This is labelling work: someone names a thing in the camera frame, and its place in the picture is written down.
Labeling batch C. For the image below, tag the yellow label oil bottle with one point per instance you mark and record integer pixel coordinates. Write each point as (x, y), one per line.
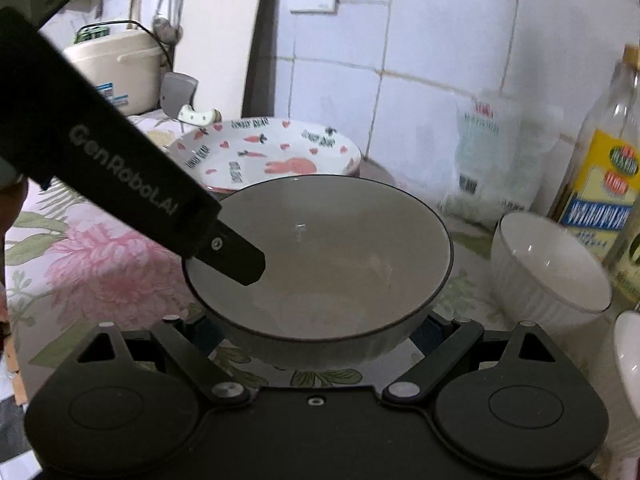
(600, 185)

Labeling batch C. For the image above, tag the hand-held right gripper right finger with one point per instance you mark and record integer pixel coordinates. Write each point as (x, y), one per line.
(427, 337)

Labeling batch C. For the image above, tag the metal ladle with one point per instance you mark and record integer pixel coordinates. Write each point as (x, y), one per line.
(165, 27)

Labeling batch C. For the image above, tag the white rice cooker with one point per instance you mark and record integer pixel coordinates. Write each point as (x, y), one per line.
(125, 60)

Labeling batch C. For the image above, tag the white ribbed bowl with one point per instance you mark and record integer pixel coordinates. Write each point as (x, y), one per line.
(325, 250)
(545, 270)
(631, 360)

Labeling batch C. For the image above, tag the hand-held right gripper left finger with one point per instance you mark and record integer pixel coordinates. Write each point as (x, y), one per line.
(190, 355)

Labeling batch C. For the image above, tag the white salt bag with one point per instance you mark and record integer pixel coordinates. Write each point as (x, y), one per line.
(490, 160)

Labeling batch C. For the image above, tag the floral tablecloth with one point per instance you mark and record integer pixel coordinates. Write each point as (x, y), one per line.
(100, 260)

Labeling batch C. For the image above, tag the grey cleaver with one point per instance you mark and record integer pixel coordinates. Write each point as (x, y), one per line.
(177, 92)

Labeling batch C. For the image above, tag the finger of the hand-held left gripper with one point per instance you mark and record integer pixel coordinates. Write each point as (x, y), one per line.
(235, 257)

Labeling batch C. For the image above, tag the rabbit print plate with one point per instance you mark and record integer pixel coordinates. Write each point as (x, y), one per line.
(280, 150)

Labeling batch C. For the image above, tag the green plastic basket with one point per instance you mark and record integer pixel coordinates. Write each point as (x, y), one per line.
(92, 33)

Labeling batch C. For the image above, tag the white cutting board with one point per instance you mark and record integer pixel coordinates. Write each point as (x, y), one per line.
(220, 35)

